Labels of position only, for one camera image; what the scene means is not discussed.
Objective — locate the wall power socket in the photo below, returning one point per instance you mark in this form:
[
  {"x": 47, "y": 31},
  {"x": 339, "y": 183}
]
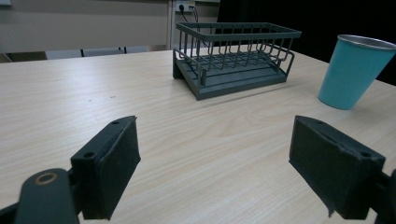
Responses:
[{"x": 185, "y": 6}]

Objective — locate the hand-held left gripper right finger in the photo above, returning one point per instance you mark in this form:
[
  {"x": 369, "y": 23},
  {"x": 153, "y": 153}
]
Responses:
[{"x": 333, "y": 168}]

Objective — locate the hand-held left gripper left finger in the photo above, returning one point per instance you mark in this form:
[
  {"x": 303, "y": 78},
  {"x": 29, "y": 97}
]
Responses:
[{"x": 106, "y": 168}]

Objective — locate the teal cup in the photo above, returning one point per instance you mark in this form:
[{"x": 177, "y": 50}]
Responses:
[{"x": 353, "y": 73}]

